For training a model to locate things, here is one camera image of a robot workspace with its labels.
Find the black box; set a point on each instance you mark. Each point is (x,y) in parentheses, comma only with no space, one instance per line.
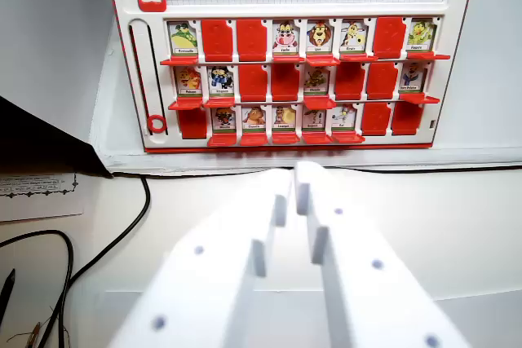
(41,140)

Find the white printed paper card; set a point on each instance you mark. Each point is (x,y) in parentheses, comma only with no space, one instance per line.
(36,201)

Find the red and white game board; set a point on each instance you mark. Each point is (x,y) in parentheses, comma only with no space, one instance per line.
(285,10)

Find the red board flap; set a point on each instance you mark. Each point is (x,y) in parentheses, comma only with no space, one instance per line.
(420,99)

